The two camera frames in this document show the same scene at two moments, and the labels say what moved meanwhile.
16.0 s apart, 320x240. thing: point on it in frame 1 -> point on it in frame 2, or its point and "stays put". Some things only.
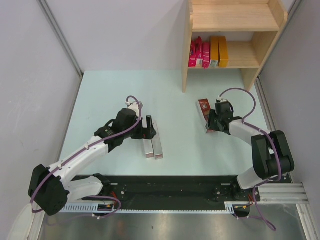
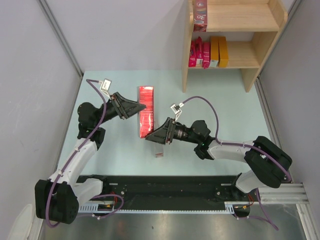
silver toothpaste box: [148, 148] -> [146, 116]
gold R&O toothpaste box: [214, 51] stays put
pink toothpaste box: [192, 57] stays put
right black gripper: [212, 114] -> [159, 135]
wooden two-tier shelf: [265, 18] stays put
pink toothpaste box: [199, 51] stays put
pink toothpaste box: [206, 55] stays put
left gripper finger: [149, 123] -> [129, 107]
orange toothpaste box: [223, 55] stays put
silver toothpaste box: [156, 143] stays put
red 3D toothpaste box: [205, 107] -> [200, 16]
